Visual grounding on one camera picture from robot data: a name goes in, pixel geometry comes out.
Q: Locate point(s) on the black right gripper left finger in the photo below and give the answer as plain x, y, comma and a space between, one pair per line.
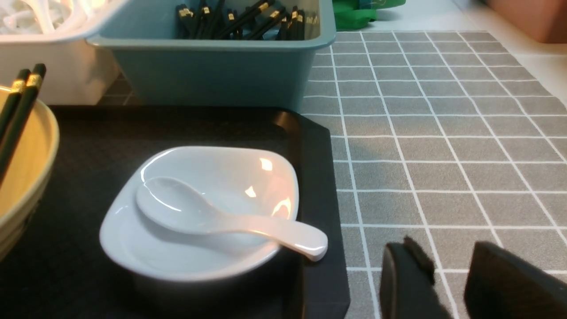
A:
407, 283

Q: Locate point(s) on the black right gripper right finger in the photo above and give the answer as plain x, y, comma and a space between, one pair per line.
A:
501, 285

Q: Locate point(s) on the white square sauce dish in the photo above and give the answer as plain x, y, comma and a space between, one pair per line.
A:
155, 227

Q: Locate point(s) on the white ceramic soup spoon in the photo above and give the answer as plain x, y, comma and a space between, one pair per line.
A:
221, 217

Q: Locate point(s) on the yellow noodle bowl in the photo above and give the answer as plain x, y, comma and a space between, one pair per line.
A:
28, 175

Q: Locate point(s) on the black chopstick gold band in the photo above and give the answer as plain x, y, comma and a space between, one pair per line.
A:
20, 117
12, 100

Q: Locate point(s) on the grey grid table mat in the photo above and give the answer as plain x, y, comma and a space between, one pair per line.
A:
444, 137

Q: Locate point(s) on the brown box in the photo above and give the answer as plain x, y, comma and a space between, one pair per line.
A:
544, 21

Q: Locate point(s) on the green cloth backdrop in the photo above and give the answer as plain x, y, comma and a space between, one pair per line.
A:
357, 14

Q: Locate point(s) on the blue plastic chopstick bin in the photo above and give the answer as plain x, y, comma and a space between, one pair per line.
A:
144, 36

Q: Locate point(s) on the pile of black chopsticks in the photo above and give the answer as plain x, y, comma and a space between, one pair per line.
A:
248, 22

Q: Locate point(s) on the black serving tray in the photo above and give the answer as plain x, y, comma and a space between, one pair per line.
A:
58, 270

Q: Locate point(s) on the white plastic spoon bin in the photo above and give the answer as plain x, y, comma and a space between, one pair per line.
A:
78, 73

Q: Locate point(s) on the pile of white spoons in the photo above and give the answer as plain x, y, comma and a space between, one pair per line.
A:
34, 17

